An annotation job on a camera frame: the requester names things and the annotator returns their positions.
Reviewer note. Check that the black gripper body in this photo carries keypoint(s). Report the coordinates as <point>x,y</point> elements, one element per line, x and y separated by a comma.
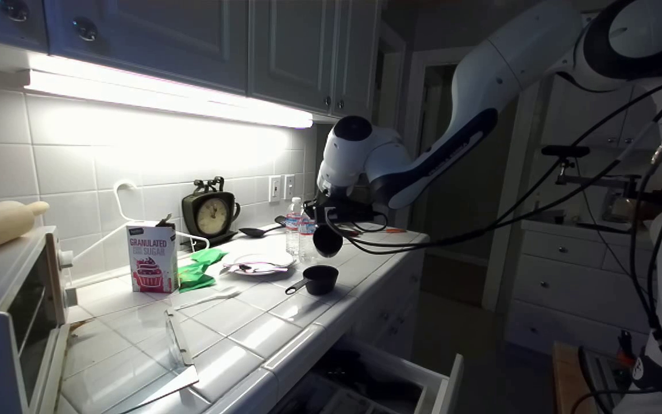
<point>341,211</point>

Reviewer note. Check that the small black measuring scoop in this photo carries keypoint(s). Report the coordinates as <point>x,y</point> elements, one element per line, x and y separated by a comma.
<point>327,242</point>

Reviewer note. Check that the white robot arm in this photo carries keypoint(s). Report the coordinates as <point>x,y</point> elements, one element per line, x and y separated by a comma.
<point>365,169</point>

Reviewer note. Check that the clear water bottle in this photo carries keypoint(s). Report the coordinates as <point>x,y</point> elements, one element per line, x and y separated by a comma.
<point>300,228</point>

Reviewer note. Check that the black ladle spoon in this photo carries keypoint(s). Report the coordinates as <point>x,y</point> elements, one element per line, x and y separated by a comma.
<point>257,234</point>

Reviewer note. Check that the white plate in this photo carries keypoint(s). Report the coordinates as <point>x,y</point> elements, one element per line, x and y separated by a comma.
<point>257,266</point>

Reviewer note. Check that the white lower kitchen cabinets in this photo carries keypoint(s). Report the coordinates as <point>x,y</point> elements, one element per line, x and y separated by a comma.
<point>372,303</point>

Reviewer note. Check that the black vintage clock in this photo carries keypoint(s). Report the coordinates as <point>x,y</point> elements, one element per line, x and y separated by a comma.
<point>210,211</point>

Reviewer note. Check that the white plastic spoon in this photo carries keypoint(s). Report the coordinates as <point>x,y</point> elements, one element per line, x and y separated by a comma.
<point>206,299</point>

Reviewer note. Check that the upper kitchen cabinets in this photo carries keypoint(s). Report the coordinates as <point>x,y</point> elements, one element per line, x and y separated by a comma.
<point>313,56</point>

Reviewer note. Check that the green cloth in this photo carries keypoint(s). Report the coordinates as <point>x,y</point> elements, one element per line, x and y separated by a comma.
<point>193,273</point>

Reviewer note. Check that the open white cutlery drawer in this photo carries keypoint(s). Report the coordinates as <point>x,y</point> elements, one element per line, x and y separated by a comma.
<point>357,377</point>

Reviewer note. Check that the pink white carton box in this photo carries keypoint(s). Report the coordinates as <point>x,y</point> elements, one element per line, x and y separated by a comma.
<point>152,259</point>

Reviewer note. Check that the white clothes hanger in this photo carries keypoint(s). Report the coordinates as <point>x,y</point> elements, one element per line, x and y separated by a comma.
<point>126,221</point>

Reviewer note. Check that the white dresser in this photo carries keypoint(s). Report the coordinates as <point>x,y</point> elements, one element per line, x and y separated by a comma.
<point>572,289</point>

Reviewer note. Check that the under cabinet light bar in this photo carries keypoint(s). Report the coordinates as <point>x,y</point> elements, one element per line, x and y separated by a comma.
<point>76,79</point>

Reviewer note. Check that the silver toaster oven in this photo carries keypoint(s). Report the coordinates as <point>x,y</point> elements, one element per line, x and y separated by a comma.
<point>33,329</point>

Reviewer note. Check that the white wall outlets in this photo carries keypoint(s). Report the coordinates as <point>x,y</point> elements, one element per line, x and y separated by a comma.
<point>280,186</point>

